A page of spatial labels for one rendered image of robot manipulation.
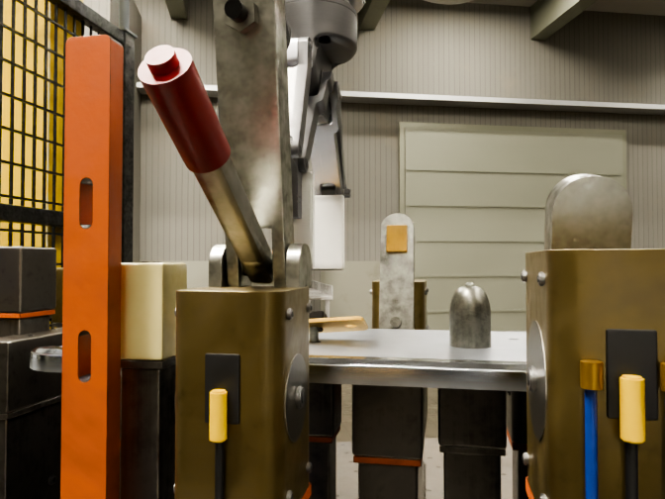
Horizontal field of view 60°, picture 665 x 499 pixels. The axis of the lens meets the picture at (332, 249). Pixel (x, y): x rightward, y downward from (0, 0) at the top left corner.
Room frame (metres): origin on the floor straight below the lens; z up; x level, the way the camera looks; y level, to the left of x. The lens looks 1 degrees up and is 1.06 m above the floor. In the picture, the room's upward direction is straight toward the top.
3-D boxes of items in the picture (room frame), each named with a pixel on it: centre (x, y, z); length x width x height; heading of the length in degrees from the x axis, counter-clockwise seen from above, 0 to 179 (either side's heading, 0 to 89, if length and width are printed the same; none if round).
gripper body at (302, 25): (0.48, 0.02, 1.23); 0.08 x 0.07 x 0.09; 169
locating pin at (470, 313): (0.45, -0.11, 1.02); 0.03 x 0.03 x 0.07
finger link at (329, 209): (0.54, 0.00, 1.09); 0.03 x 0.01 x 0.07; 79
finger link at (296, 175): (0.40, 0.03, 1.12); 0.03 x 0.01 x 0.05; 169
